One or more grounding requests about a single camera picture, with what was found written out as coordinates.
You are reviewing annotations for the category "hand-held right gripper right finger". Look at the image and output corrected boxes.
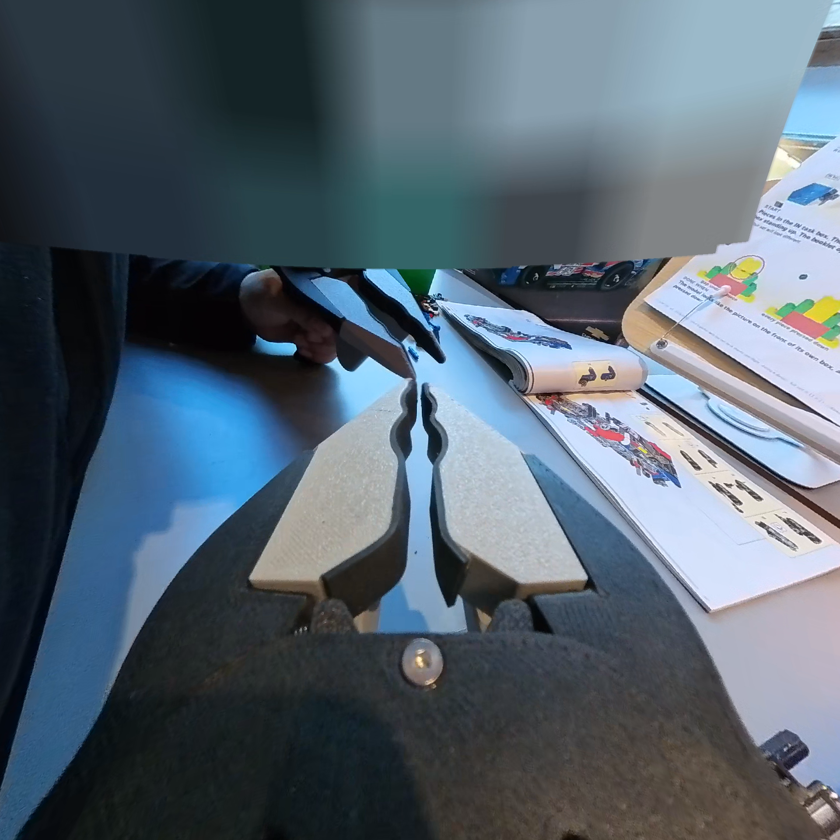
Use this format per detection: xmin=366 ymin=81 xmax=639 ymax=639
xmin=419 ymin=382 xmax=590 ymax=631

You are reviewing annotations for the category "wooden document stand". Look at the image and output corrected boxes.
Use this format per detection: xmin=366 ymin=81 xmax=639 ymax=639
xmin=620 ymin=128 xmax=840 ymax=463

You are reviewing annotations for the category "toy car set box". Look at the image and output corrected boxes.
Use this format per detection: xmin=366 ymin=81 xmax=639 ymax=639
xmin=459 ymin=256 xmax=672 ymax=347

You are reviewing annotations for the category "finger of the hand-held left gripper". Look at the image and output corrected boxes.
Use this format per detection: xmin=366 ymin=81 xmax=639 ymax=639
xmin=307 ymin=274 xmax=419 ymax=382
xmin=360 ymin=267 xmax=448 ymax=365

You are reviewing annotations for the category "open building instruction booklet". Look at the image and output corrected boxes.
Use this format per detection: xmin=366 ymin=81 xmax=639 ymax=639
xmin=435 ymin=298 xmax=840 ymax=614

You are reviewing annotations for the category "printed instruction sheet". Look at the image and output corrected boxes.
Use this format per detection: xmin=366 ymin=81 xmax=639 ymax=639
xmin=643 ymin=134 xmax=840 ymax=427

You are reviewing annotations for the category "partly built toy car chassis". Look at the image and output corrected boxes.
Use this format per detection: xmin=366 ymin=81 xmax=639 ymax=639
xmin=758 ymin=728 xmax=840 ymax=840

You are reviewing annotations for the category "white stand base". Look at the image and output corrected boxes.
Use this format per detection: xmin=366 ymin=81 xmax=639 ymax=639
xmin=640 ymin=382 xmax=840 ymax=491

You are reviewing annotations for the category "person's left hand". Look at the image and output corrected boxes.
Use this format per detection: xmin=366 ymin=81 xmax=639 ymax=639
xmin=238 ymin=269 xmax=343 ymax=366

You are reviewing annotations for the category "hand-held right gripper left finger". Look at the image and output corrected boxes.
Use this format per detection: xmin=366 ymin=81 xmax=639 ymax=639
xmin=248 ymin=378 xmax=421 ymax=619

